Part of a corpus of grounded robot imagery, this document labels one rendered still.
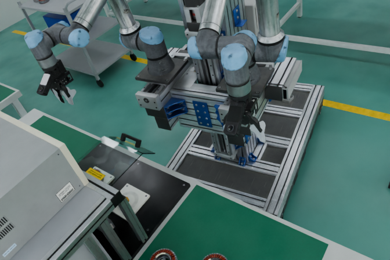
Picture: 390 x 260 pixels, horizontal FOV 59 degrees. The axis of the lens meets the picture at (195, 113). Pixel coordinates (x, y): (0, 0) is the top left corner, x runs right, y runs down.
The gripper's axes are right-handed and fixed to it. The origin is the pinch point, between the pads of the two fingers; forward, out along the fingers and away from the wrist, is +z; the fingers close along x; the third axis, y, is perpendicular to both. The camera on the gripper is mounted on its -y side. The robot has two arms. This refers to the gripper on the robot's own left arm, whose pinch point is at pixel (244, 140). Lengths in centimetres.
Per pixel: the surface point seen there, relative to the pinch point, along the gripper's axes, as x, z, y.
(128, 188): 58, 37, -12
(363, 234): -42, 115, 48
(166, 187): 41, 38, -5
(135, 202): 50, 37, -18
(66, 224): 44, 4, -49
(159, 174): 49, 38, 0
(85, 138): 110, 40, 11
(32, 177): 50, -15, -46
